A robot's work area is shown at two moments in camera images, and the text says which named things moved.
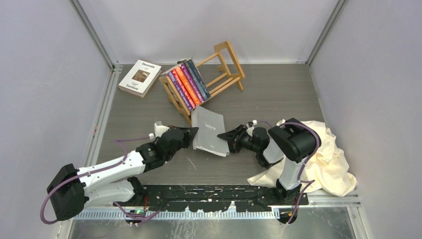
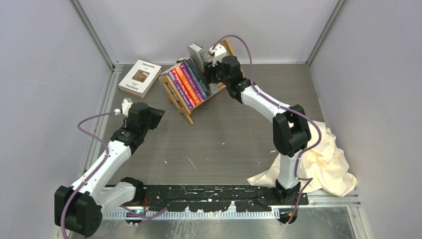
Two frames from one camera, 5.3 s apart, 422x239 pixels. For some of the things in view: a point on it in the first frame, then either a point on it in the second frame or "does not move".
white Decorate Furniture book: (141, 78) does not move
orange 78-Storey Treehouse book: (186, 85) does not move
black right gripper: (234, 143) to (209, 69)
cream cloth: (326, 171) does not move
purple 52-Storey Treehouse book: (173, 78) does not move
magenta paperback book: (191, 82) does not move
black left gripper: (189, 134) to (157, 115)
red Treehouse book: (183, 88) does not move
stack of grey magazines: (210, 124) to (196, 55)
